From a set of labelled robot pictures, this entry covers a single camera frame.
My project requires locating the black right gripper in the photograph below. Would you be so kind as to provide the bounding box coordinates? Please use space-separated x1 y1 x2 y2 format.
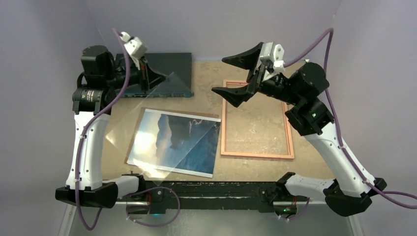
211 43 300 107

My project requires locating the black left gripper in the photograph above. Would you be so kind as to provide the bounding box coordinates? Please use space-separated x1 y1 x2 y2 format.
105 54 168 93

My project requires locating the clear transparent sheet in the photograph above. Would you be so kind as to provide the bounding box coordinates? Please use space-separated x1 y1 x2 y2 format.
101 73 221 184

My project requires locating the brown cardboard backing board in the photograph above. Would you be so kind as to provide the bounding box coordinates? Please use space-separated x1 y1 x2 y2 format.
126 108 221 168

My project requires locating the blue landscape photo print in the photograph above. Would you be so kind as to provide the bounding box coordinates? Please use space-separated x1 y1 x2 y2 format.
126 108 221 179

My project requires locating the pink wooden picture frame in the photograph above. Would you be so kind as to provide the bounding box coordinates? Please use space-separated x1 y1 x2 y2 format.
220 94 295 160

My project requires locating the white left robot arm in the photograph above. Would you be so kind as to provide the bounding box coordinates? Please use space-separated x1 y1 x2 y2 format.
55 45 167 208

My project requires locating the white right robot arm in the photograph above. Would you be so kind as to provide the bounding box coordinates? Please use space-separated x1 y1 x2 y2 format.
212 42 387 217

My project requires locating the dark blue network switch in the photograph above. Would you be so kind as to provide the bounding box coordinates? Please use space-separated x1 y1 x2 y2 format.
100 53 194 98

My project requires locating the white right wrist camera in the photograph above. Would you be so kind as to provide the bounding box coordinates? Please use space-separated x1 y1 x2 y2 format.
259 42 285 82

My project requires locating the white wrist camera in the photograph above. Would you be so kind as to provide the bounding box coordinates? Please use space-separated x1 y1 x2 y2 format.
119 31 148 70
259 42 285 82

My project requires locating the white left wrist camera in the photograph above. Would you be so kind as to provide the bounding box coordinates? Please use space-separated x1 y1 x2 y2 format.
119 31 148 70

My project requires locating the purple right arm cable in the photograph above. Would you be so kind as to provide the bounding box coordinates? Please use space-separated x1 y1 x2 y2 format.
278 28 417 222

